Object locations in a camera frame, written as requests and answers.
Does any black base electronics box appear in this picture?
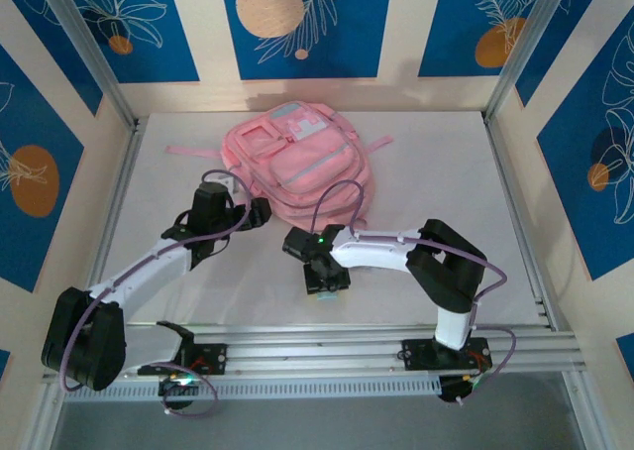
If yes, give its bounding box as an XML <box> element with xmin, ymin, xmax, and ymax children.
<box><xmin>438</xmin><ymin>374</ymin><xmax>484</xmax><ymax>405</ymax></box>
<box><xmin>158</xmin><ymin>376</ymin><xmax>202</xmax><ymax>412</ymax></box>

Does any white slotted cable duct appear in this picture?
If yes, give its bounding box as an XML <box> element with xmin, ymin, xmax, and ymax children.
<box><xmin>61</xmin><ymin>376</ymin><xmax>442</xmax><ymax>402</ymax></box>

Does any pink backpack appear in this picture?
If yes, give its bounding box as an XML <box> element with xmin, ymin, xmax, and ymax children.
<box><xmin>165</xmin><ymin>101</ymin><xmax>395</xmax><ymax>226</ymax></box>

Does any aluminium side rail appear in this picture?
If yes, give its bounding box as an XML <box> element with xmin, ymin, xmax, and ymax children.
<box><xmin>72</xmin><ymin>116</ymin><xmax>148</xmax><ymax>345</ymax></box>
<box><xmin>480</xmin><ymin>114</ymin><xmax>561</xmax><ymax>331</ymax></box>

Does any aluminium front rail beam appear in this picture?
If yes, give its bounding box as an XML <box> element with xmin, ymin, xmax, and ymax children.
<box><xmin>42</xmin><ymin>323</ymin><xmax>588</xmax><ymax>386</ymax></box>

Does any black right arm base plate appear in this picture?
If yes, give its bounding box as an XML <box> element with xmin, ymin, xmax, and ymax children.
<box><xmin>401</xmin><ymin>337</ymin><xmax>492</xmax><ymax>372</ymax></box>

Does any aluminium corner post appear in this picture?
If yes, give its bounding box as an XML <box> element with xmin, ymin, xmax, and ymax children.
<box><xmin>482</xmin><ymin>0</ymin><xmax>581</xmax><ymax>127</ymax></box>
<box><xmin>35</xmin><ymin>0</ymin><xmax>140</xmax><ymax>129</ymax></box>

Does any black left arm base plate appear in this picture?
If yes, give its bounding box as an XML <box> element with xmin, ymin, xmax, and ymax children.
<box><xmin>137</xmin><ymin>343</ymin><xmax>229</xmax><ymax>377</ymax></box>

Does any aluminium frame leg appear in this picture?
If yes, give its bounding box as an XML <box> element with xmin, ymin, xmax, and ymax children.
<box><xmin>27</xmin><ymin>383</ymin><xmax>68</xmax><ymax>450</ymax></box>
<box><xmin>562</xmin><ymin>370</ymin><xmax>613</xmax><ymax>450</ymax></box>

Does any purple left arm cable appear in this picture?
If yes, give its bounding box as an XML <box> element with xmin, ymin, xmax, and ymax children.
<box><xmin>58</xmin><ymin>169</ymin><xmax>252</xmax><ymax>419</ymax></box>

